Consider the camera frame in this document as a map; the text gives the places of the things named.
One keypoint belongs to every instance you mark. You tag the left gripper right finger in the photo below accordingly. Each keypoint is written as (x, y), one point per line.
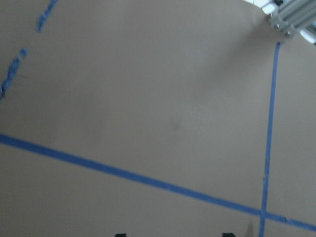
(228, 235)

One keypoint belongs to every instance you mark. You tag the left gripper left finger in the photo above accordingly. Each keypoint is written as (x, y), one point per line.
(120, 235)

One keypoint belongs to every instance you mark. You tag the aluminium frame post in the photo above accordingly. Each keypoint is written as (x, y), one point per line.
(293, 16)

